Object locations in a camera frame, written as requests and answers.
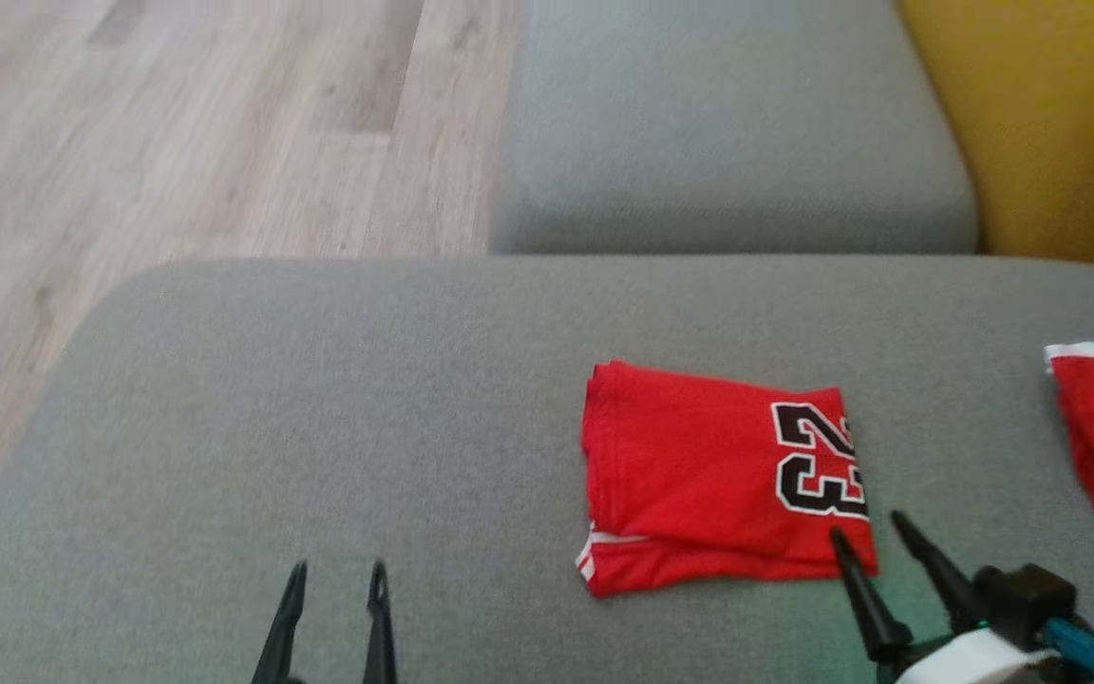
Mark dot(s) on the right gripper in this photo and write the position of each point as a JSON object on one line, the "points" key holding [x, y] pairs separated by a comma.
{"points": [[1012, 617]]}

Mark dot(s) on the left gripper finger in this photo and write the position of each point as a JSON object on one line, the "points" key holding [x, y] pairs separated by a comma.
{"points": [[380, 636], [281, 636]]}

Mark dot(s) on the large grey sofa seat cushion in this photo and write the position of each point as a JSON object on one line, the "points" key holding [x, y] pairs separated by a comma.
{"points": [[367, 427]]}

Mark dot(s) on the yellow sofa backrest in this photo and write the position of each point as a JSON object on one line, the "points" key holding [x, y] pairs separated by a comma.
{"points": [[1050, 114]]}

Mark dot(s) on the red jersey with black lettering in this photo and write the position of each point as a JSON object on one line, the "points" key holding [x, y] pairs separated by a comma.
{"points": [[689, 465]]}

